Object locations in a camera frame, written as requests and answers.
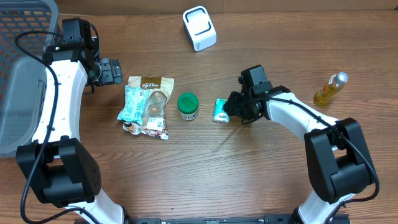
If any yellow oil bottle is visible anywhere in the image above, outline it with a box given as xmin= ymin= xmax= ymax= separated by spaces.
xmin=313 ymin=72 xmax=348 ymax=106

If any green freshening pouch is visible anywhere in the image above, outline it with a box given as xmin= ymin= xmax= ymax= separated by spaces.
xmin=213 ymin=98 xmax=230 ymax=123

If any green lid jar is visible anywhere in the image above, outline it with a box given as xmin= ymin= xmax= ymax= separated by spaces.
xmin=177 ymin=92 xmax=199 ymax=121

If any brown mushroom packet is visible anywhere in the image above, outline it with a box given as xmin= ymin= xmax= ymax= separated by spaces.
xmin=122 ymin=76 xmax=175 ymax=140

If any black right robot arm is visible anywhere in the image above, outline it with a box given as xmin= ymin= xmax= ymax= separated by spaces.
xmin=223 ymin=65 xmax=380 ymax=223

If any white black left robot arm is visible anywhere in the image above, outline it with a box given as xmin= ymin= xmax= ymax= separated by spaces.
xmin=16 ymin=18 xmax=132 ymax=223

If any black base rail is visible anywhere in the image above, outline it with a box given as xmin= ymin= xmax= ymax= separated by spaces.
xmin=124 ymin=213 xmax=352 ymax=224

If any teal white pack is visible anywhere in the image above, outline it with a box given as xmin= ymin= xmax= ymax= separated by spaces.
xmin=117 ymin=85 xmax=150 ymax=125

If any white barcode scanner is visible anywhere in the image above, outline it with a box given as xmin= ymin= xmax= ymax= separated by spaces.
xmin=182 ymin=6 xmax=217 ymax=52

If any dark grey plastic basket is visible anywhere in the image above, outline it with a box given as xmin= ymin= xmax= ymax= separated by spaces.
xmin=1 ymin=0 xmax=58 ymax=157

